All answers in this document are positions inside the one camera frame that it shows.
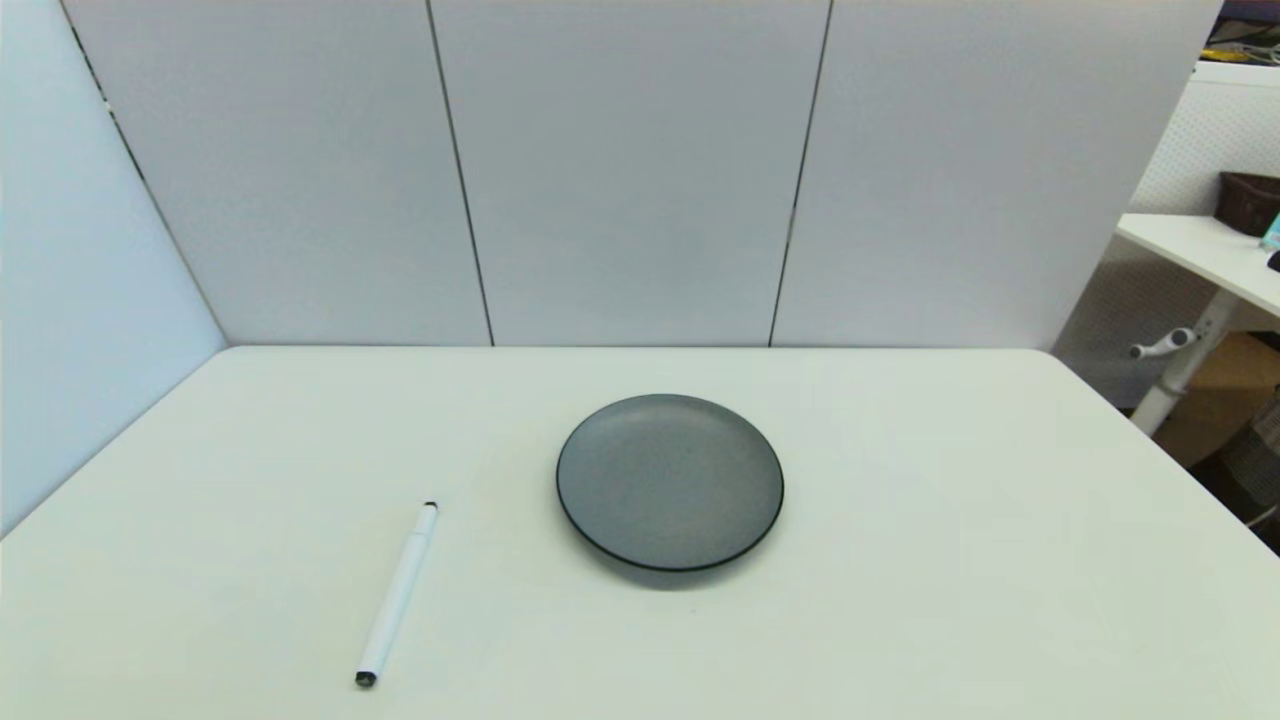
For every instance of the white perforated panel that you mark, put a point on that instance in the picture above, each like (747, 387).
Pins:
(1215, 135)

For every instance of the white desk leg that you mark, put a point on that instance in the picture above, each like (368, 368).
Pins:
(1185, 370)

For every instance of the small teal packet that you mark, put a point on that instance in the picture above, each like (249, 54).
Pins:
(1273, 232)

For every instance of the brown cardboard box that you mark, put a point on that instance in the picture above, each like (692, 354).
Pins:
(1225, 395)

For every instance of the dark brown woven basket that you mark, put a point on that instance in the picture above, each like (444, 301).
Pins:
(1245, 200)

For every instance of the dark grey round plate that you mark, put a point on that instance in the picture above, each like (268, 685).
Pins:
(670, 480)

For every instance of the white side desk top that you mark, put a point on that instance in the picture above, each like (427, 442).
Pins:
(1205, 250)

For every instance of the white marker with black caps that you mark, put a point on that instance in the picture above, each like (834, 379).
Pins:
(400, 590)

